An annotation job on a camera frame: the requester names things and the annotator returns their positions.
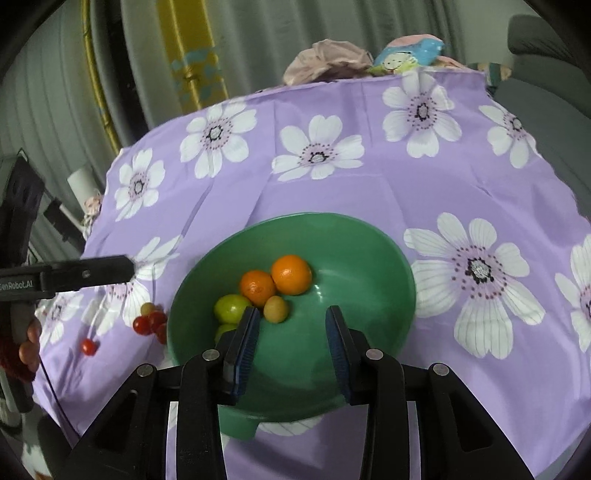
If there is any yellow cherry tomato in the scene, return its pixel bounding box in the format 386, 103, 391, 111
263, 295, 290, 324
140, 302, 156, 316

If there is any grey sofa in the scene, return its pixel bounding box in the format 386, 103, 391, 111
494, 15, 591, 209

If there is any orange mandarin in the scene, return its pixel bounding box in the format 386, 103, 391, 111
239, 270, 276, 307
270, 255, 312, 296

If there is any white paper roll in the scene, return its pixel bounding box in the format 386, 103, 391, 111
67, 165, 101, 204

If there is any pink crumpled cloth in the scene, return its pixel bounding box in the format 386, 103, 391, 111
283, 39, 374, 86

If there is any purple floral tablecloth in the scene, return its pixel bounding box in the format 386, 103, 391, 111
35, 71, 590, 474

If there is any cartoon print pillow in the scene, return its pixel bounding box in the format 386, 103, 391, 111
367, 35, 448, 76

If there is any red cherry tomato stemmed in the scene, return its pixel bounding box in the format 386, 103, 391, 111
147, 310, 167, 333

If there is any person left hand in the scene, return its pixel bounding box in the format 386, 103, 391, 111
1, 316, 41, 383

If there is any green plastic bowl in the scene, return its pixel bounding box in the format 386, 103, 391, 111
167, 213, 416, 440

